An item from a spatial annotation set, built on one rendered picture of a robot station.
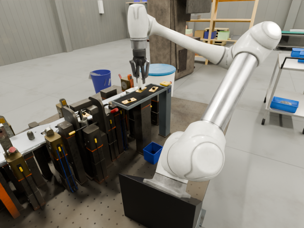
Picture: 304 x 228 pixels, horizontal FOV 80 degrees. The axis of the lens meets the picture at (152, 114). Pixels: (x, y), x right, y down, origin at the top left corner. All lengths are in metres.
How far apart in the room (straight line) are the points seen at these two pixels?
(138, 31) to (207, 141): 0.65
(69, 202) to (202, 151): 0.85
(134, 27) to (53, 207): 1.05
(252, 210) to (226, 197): 0.23
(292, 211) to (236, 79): 1.67
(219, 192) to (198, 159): 1.54
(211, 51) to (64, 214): 1.15
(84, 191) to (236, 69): 1.04
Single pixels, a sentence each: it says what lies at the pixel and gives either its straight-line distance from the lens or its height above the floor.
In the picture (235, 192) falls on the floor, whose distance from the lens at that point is 2.18.
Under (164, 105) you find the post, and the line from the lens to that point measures 1.37.
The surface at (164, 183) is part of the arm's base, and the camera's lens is 0.83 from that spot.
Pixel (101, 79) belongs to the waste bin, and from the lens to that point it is 3.86.
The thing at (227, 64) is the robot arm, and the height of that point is 1.36.
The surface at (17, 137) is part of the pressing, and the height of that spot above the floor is 1.00.
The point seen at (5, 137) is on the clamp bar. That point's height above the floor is 1.15.
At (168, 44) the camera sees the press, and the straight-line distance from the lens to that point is 4.44.
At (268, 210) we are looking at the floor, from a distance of 2.18.
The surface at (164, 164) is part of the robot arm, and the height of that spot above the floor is 1.05.
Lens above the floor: 1.62
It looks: 30 degrees down
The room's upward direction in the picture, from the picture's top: 1 degrees counter-clockwise
